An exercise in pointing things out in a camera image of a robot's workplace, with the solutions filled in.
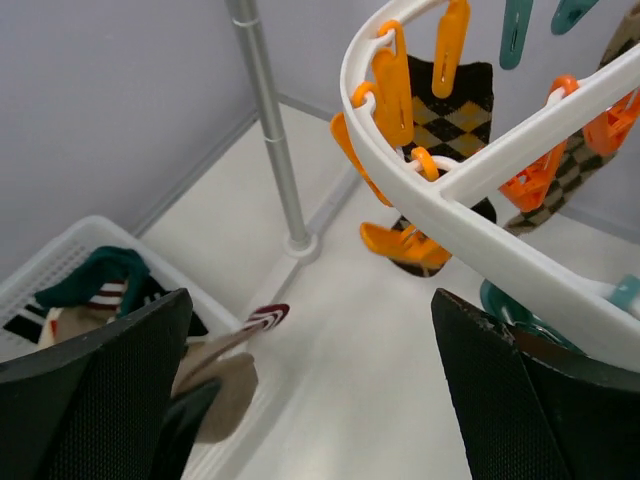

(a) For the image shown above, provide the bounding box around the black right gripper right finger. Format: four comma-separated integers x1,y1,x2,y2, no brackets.
431,288,639,479

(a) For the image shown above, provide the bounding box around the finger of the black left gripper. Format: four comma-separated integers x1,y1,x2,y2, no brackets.
152,378,222,480

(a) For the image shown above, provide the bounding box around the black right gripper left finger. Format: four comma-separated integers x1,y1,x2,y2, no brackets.
1,288,193,479

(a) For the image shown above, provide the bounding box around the teal reindeer sock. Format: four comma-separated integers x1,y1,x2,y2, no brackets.
34,246,150,317

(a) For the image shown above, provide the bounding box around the dark yellow argyle sock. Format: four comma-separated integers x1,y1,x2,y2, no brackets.
389,53,499,277

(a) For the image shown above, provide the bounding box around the white round clip hanger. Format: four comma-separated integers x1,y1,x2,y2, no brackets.
339,1,639,371

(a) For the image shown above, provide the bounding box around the black white striped sock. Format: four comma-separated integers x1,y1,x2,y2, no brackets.
3,297,49,344

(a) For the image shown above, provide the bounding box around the tan sock with maroon stripes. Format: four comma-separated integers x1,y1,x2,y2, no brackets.
87,281,128,315

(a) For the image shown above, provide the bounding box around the white plastic laundry basket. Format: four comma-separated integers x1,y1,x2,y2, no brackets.
0,214,251,480

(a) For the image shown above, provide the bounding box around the silver clothes rack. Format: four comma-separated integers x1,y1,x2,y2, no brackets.
223,0,361,311

